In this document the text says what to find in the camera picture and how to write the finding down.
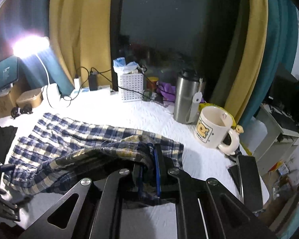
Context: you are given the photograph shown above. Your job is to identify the blue yellow plaid pants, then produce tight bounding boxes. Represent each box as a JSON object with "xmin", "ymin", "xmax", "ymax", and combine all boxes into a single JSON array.
[{"xmin": 3, "ymin": 113, "xmax": 184, "ymax": 205}]

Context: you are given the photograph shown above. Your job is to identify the cream cartoon mug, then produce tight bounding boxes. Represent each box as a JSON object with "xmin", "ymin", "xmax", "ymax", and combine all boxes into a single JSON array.
[{"xmin": 194, "ymin": 105, "xmax": 244, "ymax": 155}]

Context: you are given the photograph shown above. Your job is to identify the black garment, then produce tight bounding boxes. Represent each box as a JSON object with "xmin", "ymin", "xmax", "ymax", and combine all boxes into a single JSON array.
[{"xmin": 0, "ymin": 126, "xmax": 18, "ymax": 164}]

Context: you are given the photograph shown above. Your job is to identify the purple cloth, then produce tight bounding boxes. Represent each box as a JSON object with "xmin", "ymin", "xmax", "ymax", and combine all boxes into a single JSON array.
[{"xmin": 156, "ymin": 81, "xmax": 176, "ymax": 102}]

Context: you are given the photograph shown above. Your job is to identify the black phone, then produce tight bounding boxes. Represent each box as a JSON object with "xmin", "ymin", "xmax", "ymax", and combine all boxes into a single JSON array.
[{"xmin": 228, "ymin": 155, "xmax": 264, "ymax": 213}]

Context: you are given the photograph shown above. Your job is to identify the stainless steel tumbler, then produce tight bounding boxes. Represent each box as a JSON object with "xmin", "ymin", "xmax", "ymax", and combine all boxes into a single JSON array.
[{"xmin": 173, "ymin": 69, "xmax": 205, "ymax": 124}]

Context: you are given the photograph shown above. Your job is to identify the white power strip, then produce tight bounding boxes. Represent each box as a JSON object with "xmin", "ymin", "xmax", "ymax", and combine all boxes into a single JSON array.
[{"xmin": 70, "ymin": 85, "xmax": 112, "ymax": 99}]

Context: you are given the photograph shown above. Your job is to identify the white lattice basket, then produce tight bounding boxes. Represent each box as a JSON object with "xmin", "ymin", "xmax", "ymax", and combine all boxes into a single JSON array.
[{"xmin": 118, "ymin": 73, "xmax": 144, "ymax": 102}]

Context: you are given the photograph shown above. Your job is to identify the cardboard box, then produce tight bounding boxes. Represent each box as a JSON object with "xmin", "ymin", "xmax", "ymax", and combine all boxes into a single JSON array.
[{"xmin": 0, "ymin": 79, "xmax": 30, "ymax": 118}]

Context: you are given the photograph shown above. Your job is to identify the black power adapter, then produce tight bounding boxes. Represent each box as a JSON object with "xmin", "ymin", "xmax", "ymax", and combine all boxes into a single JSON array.
[{"xmin": 89, "ymin": 71, "xmax": 98, "ymax": 91}]

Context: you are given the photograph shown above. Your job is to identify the beige plastic container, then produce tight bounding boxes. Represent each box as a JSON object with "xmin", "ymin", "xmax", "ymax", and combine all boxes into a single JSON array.
[{"xmin": 16, "ymin": 88, "xmax": 43, "ymax": 108}]

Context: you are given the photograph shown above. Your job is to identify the blue plastic bag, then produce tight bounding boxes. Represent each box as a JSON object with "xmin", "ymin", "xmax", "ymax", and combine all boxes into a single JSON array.
[{"xmin": 113, "ymin": 57, "xmax": 139, "ymax": 75}]

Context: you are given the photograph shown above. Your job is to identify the white charger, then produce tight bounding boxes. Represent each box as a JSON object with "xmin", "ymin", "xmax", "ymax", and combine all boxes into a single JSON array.
[{"xmin": 74, "ymin": 75, "xmax": 81, "ymax": 90}]

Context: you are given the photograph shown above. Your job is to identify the white desk lamp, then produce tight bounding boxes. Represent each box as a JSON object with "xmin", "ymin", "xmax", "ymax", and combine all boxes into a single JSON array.
[{"xmin": 12, "ymin": 34, "xmax": 61, "ymax": 108}]

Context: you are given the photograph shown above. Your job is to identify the teal curtain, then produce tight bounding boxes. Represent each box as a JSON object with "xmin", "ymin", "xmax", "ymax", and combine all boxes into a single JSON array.
[{"xmin": 239, "ymin": 0, "xmax": 298, "ymax": 128}]

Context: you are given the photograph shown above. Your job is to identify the yellow curtain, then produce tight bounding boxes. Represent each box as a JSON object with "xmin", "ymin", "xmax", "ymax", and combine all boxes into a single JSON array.
[{"xmin": 49, "ymin": 0, "xmax": 112, "ymax": 85}]

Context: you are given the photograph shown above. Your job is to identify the coiled black cable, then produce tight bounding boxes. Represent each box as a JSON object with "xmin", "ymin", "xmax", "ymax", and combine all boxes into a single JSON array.
[{"xmin": 10, "ymin": 104, "xmax": 33, "ymax": 119}]

